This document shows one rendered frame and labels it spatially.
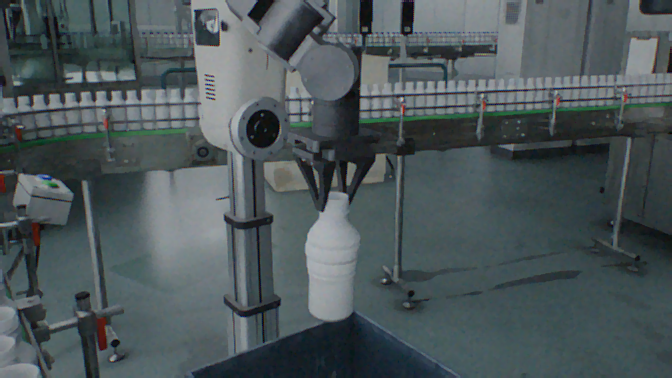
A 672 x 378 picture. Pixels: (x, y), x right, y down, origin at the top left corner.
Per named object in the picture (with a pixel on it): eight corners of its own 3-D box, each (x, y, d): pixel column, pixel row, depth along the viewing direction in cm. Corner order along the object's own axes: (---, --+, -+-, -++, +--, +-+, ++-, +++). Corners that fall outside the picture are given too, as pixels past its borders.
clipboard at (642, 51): (625, 83, 393) (631, 35, 384) (652, 86, 372) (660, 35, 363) (620, 83, 392) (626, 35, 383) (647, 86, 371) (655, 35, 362)
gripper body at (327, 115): (383, 148, 70) (386, 88, 68) (315, 157, 64) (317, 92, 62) (351, 138, 75) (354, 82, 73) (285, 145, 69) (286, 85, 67)
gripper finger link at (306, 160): (366, 212, 71) (371, 140, 68) (320, 222, 67) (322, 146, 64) (335, 197, 76) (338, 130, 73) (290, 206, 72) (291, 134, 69)
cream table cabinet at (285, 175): (363, 168, 598) (364, 54, 566) (386, 182, 542) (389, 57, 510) (261, 176, 564) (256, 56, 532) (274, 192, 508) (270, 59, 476)
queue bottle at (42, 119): (46, 135, 233) (40, 94, 228) (56, 136, 230) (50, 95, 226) (32, 137, 228) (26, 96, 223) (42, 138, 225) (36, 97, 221)
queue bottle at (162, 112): (154, 128, 248) (151, 91, 243) (160, 126, 254) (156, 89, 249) (168, 129, 247) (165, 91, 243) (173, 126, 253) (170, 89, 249)
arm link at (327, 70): (303, -18, 66) (260, 42, 69) (284, -25, 55) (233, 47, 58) (382, 48, 67) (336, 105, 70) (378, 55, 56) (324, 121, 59)
